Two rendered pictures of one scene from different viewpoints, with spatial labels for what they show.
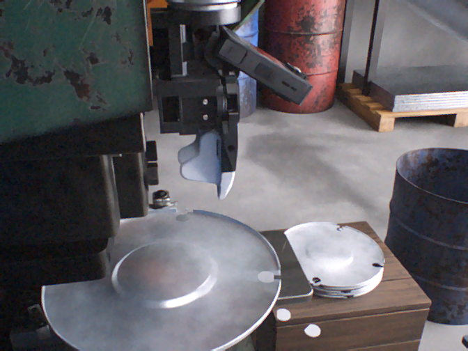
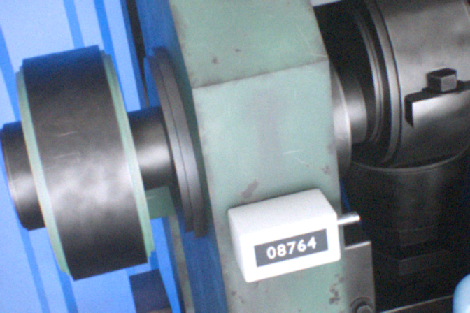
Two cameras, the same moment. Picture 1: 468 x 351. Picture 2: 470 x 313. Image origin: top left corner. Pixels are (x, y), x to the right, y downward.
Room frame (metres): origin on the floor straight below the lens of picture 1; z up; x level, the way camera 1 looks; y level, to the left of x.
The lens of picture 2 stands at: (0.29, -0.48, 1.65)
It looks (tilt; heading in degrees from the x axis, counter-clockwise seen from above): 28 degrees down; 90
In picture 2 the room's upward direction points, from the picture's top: 8 degrees counter-clockwise
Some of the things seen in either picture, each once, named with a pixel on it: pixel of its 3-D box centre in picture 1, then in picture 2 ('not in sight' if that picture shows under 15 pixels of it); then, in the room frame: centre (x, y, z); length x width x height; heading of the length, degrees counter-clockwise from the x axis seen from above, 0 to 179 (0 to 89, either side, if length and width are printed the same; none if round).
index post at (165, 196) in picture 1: (162, 216); not in sight; (0.63, 0.11, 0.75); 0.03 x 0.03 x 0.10; 10
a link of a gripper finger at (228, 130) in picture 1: (225, 131); not in sight; (0.44, 0.01, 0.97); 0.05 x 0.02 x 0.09; 10
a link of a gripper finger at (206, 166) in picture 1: (206, 169); not in sight; (0.45, 0.03, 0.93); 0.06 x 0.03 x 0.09; 100
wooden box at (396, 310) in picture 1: (322, 309); not in sight; (1.02, -0.27, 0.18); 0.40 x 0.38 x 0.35; 100
